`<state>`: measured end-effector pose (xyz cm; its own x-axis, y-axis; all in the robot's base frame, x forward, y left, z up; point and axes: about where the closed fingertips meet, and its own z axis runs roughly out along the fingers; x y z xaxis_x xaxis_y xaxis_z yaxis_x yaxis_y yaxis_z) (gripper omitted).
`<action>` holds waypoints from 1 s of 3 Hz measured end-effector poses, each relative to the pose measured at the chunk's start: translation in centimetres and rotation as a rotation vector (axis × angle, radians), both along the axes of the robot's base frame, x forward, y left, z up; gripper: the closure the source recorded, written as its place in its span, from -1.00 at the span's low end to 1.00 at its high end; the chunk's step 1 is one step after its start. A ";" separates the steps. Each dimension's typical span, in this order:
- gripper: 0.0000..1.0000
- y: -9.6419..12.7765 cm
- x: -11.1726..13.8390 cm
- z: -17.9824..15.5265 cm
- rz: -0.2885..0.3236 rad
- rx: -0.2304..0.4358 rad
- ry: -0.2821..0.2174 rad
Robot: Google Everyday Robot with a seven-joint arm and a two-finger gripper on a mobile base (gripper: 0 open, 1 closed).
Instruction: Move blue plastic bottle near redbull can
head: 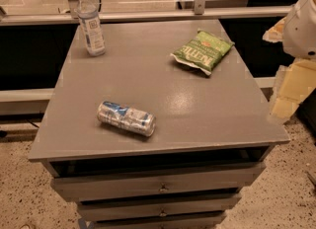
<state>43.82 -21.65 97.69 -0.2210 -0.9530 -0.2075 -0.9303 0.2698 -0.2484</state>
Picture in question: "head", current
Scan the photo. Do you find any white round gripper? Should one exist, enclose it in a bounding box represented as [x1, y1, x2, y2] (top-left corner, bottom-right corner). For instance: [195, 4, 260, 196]
[263, 0, 316, 120]

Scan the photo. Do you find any middle grey drawer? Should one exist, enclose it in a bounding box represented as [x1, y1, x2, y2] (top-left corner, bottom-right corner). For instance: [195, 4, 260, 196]
[78, 193, 241, 221]

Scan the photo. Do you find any top grey drawer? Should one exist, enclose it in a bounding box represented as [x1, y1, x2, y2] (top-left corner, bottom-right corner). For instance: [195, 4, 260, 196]
[52, 162, 266, 201]

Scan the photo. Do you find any bottom grey drawer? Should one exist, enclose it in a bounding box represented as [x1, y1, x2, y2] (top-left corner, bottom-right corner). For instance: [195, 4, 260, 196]
[95, 212, 225, 229]

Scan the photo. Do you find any grey drawer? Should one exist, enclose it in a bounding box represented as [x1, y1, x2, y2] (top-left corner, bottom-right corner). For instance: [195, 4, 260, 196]
[52, 162, 266, 201]
[95, 212, 225, 229]
[78, 193, 241, 221]

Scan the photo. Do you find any metal railing frame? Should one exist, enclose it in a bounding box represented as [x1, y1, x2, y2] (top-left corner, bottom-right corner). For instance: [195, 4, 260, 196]
[0, 0, 316, 27]

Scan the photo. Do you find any grey drawer cabinet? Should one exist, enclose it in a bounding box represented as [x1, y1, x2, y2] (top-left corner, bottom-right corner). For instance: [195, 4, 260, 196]
[28, 19, 291, 229]

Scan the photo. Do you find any crushed silver-blue redbull can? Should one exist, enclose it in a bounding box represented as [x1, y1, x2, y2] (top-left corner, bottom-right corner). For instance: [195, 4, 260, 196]
[97, 102, 156, 137]

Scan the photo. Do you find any green chip bag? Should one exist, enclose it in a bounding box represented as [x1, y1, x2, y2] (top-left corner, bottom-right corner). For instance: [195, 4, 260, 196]
[171, 30, 234, 76]

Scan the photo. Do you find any clear blue-label plastic bottle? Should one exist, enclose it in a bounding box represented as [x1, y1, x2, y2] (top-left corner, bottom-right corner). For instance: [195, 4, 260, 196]
[76, 0, 106, 56]

